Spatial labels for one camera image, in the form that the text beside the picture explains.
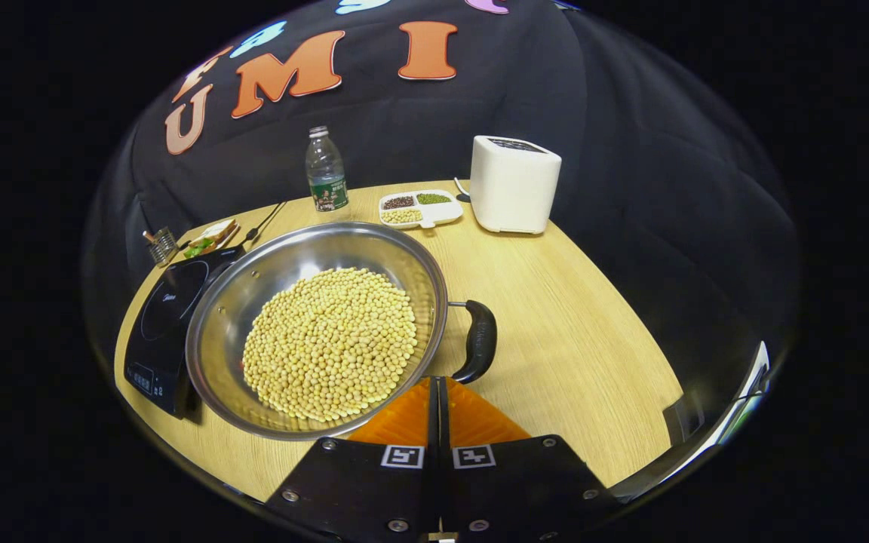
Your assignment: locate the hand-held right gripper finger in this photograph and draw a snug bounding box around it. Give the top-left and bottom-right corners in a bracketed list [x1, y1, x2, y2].
[265, 377, 441, 543]
[439, 376, 620, 543]

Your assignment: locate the large pile of soybeans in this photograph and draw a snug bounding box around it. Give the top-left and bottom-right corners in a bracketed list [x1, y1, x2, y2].
[242, 267, 419, 423]

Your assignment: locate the stainless steel pot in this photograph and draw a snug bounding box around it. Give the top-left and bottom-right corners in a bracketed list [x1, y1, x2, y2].
[185, 221, 498, 442]

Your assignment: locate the black induction cooktop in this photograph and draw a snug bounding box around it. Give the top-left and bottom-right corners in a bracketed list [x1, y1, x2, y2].
[124, 247, 248, 420]

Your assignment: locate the white divided dish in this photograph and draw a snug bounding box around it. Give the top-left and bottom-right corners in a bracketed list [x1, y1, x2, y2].
[379, 189, 465, 230]

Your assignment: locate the white boxy appliance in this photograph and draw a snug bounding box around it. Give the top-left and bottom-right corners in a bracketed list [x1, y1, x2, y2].
[469, 135, 562, 235]

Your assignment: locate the clear plastic water bottle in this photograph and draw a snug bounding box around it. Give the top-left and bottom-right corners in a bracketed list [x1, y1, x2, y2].
[306, 125, 350, 213]

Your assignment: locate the sandwich with lettuce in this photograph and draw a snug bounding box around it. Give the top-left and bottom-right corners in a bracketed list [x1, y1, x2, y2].
[182, 219, 241, 259]

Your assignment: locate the small clear square container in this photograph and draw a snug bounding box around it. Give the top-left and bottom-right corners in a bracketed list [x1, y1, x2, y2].
[143, 226, 180, 268]

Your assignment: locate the black cooktop cable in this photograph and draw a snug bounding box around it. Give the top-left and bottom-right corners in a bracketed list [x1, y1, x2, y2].
[242, 200, 288, 246]

